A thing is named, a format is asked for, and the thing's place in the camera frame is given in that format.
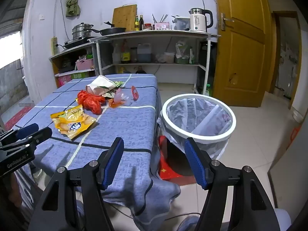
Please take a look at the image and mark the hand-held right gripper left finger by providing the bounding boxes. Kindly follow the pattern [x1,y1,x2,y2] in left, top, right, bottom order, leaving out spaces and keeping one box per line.
[28,137,124,231]

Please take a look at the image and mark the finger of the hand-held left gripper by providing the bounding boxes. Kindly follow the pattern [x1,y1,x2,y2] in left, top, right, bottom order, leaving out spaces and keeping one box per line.
[0,123,39,141]
[14,127,53,150]

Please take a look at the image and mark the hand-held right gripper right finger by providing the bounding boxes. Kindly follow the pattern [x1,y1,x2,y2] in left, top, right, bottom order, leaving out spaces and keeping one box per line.
[184,137,281,231]

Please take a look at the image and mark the yellow snack packet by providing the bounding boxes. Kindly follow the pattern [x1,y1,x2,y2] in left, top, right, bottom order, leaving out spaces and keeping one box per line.
[50,105,100,141]

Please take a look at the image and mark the white-rimmed trash bin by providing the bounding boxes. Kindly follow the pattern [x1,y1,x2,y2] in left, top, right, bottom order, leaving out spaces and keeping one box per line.
[157,93,237,170]

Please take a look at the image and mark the cream printed food packet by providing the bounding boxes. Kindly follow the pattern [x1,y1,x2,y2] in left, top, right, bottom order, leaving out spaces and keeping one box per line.
[86,75,116,96]

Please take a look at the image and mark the red patterned door mat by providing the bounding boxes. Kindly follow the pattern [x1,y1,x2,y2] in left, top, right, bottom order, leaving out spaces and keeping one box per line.
[4,106,32,131]

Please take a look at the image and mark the red floor mat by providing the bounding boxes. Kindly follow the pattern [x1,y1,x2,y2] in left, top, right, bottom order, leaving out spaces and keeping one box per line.
[158,136,203,186]

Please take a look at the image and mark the blue checked tablecloth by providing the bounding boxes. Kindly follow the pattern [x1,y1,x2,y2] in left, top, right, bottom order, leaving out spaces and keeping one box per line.
[14,73,181,231]

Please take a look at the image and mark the pink box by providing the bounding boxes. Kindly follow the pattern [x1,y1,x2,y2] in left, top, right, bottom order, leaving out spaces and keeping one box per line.
[58,73,73,87]

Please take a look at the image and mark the red plastic bag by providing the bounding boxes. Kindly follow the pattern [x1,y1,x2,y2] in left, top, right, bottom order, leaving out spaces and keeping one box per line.
[77,90,106,115]

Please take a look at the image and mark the orange wrapper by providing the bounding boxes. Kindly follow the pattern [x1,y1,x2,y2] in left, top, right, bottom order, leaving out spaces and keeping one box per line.
[108,99,126,109]

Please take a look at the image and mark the clear plastic cup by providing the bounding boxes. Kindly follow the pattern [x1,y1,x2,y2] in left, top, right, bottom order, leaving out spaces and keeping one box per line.
[113,88,134,106]

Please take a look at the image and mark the green box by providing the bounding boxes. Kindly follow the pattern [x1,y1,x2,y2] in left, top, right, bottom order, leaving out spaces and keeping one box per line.
[71,70,96,80]

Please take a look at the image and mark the pink plastic basket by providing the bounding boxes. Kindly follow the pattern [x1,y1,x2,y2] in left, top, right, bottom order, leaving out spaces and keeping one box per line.
[75,58,95,71]

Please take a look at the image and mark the wooden side shelf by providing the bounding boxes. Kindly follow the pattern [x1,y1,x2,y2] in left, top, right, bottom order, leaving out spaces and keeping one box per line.
[49,44,97,89]

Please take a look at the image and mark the black induction cooker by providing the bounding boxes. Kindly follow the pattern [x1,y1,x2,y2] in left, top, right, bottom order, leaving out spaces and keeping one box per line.
[63,38,93,49]

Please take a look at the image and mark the white plastic bottle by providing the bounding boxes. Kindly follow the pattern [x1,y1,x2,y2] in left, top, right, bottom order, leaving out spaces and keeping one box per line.
[112,44,122,64]

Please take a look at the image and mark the steel steamer pot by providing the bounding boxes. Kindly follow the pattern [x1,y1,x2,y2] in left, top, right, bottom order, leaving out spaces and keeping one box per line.
[72,23,94,41]

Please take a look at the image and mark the white lidded tub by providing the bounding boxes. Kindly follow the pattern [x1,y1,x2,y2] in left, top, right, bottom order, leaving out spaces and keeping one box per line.
[164,52,176,64]

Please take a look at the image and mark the soy sauce bottle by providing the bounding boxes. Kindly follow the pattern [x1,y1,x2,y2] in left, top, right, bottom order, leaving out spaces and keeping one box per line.
[121,40,131,64]

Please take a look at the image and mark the white bucket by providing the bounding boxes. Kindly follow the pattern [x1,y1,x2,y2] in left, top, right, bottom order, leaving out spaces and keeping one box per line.
[293,111,304,124]

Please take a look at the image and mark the crumpled plastic bags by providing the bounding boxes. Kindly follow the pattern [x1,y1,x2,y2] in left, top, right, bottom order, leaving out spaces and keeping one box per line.
[175,40,193,64]

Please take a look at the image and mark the grey plastic jerrycan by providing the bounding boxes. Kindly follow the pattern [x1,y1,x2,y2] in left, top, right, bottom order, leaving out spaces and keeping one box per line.
[137,43,152,63]

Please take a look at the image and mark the yellow wooden door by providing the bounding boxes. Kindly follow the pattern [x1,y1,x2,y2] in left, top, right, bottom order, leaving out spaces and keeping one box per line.
[213,0,273,108]

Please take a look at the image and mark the black frying pan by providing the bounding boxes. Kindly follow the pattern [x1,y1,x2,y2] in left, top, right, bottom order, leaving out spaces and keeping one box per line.
[90,27,127,36]

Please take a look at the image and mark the metal kitchen shelf rack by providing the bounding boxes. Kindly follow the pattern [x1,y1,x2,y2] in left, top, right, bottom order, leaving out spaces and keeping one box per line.
[87,30,221,95]

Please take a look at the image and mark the clear plastic container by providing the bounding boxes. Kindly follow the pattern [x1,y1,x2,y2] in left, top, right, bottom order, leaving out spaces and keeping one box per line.
[173,17,191,31]

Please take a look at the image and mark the bamboo cutting board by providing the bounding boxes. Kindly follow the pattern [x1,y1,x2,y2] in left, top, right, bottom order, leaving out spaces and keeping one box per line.
[112,4,138,32]

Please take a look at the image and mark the white electric kettle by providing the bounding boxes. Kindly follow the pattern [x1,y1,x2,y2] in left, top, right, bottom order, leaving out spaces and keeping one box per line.
[188,8,214,32]

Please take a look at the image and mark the bundle of chopsticks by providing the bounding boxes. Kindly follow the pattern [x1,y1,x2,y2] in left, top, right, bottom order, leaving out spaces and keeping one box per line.
[151,13,169,24]

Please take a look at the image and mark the wall cable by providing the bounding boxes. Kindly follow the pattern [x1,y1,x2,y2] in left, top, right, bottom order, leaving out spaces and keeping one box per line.
[54,0,69,42]

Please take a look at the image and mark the metal door handle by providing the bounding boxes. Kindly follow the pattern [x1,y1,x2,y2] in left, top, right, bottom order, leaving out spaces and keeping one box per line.
[220,13,234,31]

